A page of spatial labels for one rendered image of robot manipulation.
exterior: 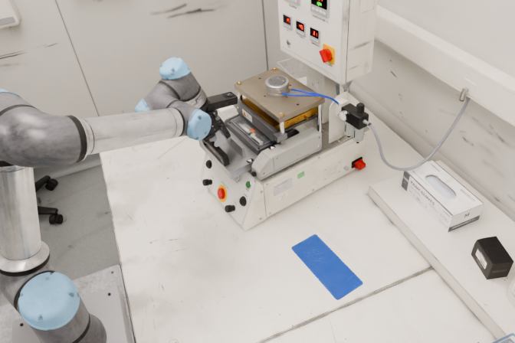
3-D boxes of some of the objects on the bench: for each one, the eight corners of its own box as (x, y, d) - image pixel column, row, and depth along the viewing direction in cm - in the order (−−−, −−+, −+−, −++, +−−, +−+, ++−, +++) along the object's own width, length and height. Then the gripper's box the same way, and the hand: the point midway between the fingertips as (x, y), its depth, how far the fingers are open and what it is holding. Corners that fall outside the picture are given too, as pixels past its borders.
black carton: (490, 250, 127) (496, 235, 122) (507, 276, 120) (514, 261, 116) (470, 253, 127) (475, 238, 122) (486, 279, 120) (492, 264, 115)
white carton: (430, 175, 153) (433, 159, 149) (479, 219, 136) (484, 203, 131) (401, 186, 150) (403, 170, 146) (447, 233, 133) (451, 216, 128)
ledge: (437, 168, 162) (440, 159, 159) (689, 385, 100) (700, 377, 97) (368, 194, 155) (369, 185, 152) (592, 446, 92) (600, 439, 89)
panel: (201, 179, 167) (212, 136, 160) (241, 227, 147) (257, 181, 139) (196, 180, 166) (208, 136, 159) (237, 228, 146) (252, 181, 138)
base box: (308, 125, 189) (308, 91, 179) (371, 171, 164) (375, 134, 153) (198, 178, 169) (191, 142, 158) (250, 239, 143) (245, 201, 133)
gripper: (176, 106, 132) (208, 148, 147) (189, 119, 126) (221, 162, 141) (198, 89, 133) (227, 132, 148) (212, 101, 127) (241, 145, 142)
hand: (229, 138), depth 144 cm, fingers closed, pressing on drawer
